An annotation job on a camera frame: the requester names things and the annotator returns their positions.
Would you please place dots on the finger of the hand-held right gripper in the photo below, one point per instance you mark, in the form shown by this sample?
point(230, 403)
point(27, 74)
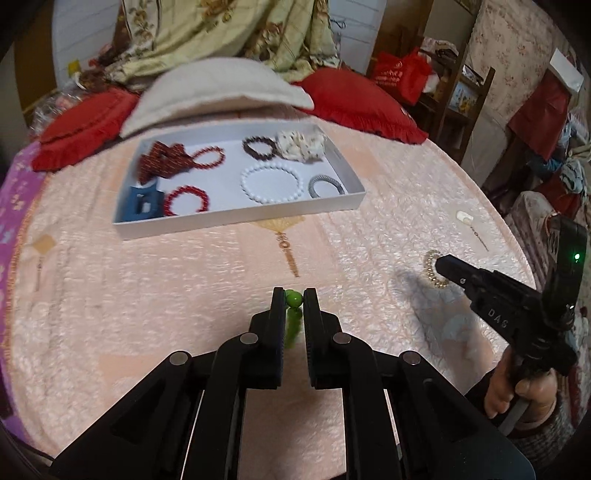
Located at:
point(455, 270)

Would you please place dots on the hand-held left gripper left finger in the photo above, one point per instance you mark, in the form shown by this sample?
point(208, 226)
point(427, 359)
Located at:
point(277, 323)

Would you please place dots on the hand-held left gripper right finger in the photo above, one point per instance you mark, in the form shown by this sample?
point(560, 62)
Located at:
point(310, 323)

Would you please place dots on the white shallow cardboard box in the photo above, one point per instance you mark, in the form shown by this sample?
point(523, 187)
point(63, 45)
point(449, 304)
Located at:
point(231, 203)

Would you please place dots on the white floral scrunchie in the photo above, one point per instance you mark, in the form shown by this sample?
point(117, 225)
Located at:
point(302, 143)

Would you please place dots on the blue hair claw clip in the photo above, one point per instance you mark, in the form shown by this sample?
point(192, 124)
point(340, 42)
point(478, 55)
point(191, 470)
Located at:
point(141, 203)

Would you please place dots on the dark red patterned scrunchie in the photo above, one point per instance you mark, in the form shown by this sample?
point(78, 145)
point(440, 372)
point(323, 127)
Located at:
point(161, 159)

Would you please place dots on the person's right forearm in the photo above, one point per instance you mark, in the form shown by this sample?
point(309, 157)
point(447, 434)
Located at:
point(549, 434)

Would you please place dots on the person's right hand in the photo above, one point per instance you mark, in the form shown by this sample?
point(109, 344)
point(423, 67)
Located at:
point(538, 397)

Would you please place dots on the small white plastic piece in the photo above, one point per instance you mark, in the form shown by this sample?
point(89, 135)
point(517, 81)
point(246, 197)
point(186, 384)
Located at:
point(463, 216)

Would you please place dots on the pink textured blanket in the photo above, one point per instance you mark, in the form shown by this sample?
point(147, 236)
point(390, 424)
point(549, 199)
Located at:
point(184, 286)

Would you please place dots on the pile of clothes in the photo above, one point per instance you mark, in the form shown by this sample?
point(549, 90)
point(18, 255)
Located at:
point(568, 175)

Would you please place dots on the wooden shelf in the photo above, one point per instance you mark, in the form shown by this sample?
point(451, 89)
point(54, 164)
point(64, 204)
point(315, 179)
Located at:
point(457, 92)

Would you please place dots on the hanging red cloth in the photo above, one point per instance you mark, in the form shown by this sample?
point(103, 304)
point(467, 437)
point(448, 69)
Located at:
point(542, 110)

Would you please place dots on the red ruffled square pillow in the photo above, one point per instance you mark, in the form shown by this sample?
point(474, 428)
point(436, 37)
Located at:
point(364, 106)

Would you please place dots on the red plastic bag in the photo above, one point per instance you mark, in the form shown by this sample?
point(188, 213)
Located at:
point(399, 74)

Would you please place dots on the white pillow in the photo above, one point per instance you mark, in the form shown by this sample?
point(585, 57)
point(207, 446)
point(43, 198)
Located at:
point(217, 94)

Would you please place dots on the red ruffled round pillow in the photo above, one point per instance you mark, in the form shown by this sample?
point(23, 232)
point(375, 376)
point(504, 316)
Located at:
point(78, 131)

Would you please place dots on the purple floral bedsheet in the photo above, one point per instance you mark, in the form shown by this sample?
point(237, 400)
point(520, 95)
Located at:
point(14, 198)

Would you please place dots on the cream floral quilt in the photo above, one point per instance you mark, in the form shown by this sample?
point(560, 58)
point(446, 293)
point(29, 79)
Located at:
point(207, 37)

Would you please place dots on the clear plastic bags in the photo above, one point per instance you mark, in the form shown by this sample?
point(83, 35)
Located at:
point(51, 99)

